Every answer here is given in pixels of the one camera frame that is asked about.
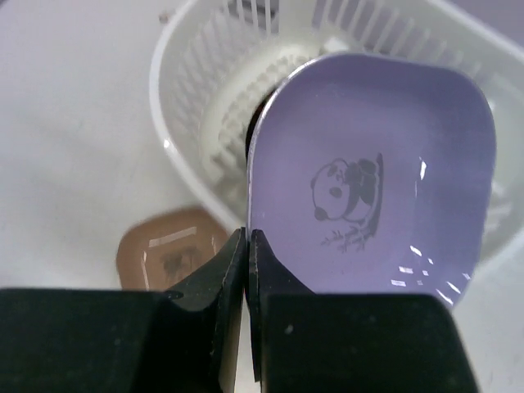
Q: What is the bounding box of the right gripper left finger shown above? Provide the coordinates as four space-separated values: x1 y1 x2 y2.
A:
1 229 247 392

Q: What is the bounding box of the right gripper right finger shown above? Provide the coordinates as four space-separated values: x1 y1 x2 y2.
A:
246 230 479 392

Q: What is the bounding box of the purple square panda plate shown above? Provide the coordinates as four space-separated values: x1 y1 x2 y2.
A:
246 52 496 307

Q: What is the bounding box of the round black-rimmed plate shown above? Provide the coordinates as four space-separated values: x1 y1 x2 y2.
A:
245 99 267 159

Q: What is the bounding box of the white plastic dish bin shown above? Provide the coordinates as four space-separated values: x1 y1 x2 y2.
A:
149 1 523 280

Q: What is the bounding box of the brown square panda plate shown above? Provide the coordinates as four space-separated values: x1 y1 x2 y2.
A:
115 206 229 291

